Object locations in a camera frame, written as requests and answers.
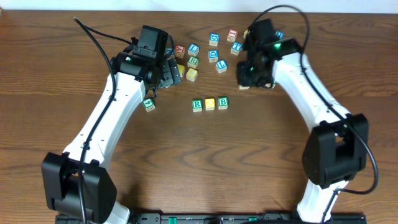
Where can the blue D block upper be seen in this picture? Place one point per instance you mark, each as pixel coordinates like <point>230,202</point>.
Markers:
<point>214,39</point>

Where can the blue l block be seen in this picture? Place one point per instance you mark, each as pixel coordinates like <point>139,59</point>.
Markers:
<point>221,66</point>
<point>193,49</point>

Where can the blue D block lower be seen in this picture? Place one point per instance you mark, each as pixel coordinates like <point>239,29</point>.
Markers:
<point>213,56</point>

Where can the blue T block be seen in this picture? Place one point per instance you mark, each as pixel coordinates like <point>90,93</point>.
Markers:
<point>236,48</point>

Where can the blue P block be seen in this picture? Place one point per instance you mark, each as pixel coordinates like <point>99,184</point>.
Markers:
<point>170,53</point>

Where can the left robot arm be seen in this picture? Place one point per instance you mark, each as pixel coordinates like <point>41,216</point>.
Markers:
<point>76,182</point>

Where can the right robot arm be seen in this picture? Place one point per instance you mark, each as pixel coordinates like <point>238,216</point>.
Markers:
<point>336,149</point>

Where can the yellow O block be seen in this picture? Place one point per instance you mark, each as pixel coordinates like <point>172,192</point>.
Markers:
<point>209,104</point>

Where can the green r block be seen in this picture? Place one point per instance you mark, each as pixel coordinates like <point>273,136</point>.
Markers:
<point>197,105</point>
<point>193,62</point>

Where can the red A block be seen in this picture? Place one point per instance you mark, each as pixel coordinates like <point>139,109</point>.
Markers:
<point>179,51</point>

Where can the blue L block lower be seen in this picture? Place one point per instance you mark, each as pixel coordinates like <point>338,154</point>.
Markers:
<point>221,66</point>

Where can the green 4 block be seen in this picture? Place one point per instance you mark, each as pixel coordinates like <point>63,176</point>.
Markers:
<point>149,104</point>

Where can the red I block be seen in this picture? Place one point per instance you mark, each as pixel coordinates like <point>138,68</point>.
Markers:
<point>232,35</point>

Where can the green J block right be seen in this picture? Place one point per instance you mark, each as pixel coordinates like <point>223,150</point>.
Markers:
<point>270,85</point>

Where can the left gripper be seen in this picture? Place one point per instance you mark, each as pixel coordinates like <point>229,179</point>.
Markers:
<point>171,72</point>

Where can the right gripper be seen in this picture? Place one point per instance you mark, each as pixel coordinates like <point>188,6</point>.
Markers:
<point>245,78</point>

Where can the blue L block upper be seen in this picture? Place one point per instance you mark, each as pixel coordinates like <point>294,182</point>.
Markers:
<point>193,49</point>

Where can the green B block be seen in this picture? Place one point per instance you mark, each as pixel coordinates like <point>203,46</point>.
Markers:
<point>223,103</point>

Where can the blue H block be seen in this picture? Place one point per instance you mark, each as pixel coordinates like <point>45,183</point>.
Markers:
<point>279,34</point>

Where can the blue d block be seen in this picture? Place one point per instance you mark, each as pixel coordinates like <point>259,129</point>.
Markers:
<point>213,56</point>
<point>214,39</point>

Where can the yellow block top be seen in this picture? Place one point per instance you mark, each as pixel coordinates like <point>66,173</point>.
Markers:
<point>245,34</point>

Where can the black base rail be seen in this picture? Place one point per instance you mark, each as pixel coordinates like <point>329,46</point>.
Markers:
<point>268,217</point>

